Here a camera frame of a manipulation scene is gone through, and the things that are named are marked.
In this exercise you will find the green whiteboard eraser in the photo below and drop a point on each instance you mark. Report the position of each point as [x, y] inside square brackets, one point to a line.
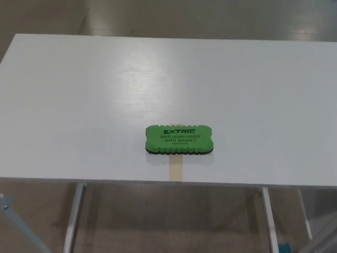
[179, 139]

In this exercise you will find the grey metal frame bar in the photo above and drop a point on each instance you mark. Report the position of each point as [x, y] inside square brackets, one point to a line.
[18, 226]

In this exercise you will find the grey slanted frame bar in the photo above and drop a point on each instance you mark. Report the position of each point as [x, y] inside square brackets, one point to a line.
[322, 239]

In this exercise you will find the long beige masking tape strip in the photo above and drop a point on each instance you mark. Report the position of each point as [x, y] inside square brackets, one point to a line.
[175, 168]

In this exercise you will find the teal textured object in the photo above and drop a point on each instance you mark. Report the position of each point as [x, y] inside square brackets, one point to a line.
[284, 248]

